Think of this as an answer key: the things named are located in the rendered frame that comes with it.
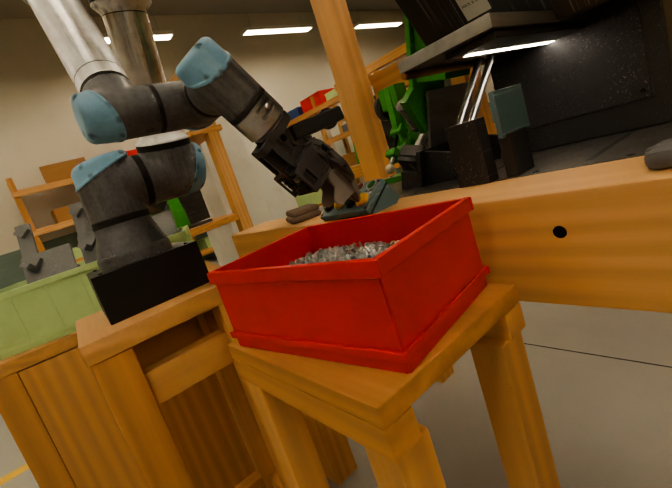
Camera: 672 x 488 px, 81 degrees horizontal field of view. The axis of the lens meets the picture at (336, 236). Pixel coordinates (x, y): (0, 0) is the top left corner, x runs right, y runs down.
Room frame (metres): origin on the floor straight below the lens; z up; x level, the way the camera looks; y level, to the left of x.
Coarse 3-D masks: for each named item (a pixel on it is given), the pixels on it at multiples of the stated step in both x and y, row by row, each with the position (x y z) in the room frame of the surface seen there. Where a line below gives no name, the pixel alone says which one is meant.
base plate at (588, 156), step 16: (656, 128) 0.65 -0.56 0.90; (576, 144) 0.76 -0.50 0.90; (592, 144) 0.70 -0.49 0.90; (608, 144) 0.65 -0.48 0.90; (624, 144) 0.60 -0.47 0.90; (640, 144) 0.56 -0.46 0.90; (656, 144) 0.53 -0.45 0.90; (496, 160) 0.92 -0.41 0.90; (544, 160) 0.70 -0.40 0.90; (560, 160) 0.65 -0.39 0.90; (576, 160) 0.60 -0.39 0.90; (592, 160) 0.56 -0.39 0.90; (608, 160) 0.53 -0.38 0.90; (400, 192) 0.91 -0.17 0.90; (416, 192) 0.82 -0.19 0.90; (320, 208) 1.15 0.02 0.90
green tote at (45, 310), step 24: (192, 240) 1.48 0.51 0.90; (96, 264) 1.13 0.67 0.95; (24, 288) 1.08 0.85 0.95; (48, 288) 1.10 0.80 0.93; (72, 288) 1.11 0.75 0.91; (0, 312) 1.06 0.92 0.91; (24, 312) 1.07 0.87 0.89; (48, 312) 1.09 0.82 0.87; (72, 312) 1.10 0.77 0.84; (0, 336) 1.05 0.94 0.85; (24, 336) 1.07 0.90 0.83; (48, 336) 1.08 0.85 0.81; (0, 360) 1.05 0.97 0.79
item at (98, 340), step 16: (208, 288) 0.80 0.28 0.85; (160, 304) 0.80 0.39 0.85; (176, 304) 0.75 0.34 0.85; (192, 304) 0.77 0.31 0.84; (208, 304) 0.78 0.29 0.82; (80, 320) 0.91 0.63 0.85; (96, 320) 0.85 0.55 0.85; (128, 320) 0.75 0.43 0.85; (144, 320) 0.72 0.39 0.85; (160, 320) 0.73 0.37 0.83; (176, 320) 0.75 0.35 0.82; (80, 336) 0.75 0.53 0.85; (96, 336) 0.70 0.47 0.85; (112, 336) 0.69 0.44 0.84; (128, 336) 0.70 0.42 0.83; (144, 336) 0.71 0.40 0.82; (80, 352) 0.66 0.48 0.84; (96, 352) 0.67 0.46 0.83; (112, 352) 0.68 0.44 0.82
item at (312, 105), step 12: (312, 96) 7.16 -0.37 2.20; (324, 96) 7.09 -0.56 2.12; (336, 96) 6.69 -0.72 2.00; (300, 108) 7.68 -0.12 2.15; (312, 108) 7.28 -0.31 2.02; (300, 120) 7.51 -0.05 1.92; (324, 132) 7.17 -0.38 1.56; (348, 132) 6.61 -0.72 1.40; (348, 144) 7.44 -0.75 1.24; (348, 156) 6.92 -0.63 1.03
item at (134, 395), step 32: (192, 320) 1.00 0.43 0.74; (224, 320) 0.80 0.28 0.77; (128, 352) 0.70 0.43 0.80; (160, 352) 0.95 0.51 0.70; (192, 352) 0.77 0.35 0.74; (224, 352) 0.80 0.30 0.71; (128, 384) 0.69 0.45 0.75; (160, 384) 0.73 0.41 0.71; (192, 384) 0.75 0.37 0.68; (224, 384) 1.01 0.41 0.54; (128, 416) 0.68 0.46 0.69; (160, 416) 0.70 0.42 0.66; (256, 416) 0.84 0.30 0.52; (160, 448) 0.69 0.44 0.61; (256, 448) 1.00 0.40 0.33; (160, 480) 0.68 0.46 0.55; (256, 480) 1.00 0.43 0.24
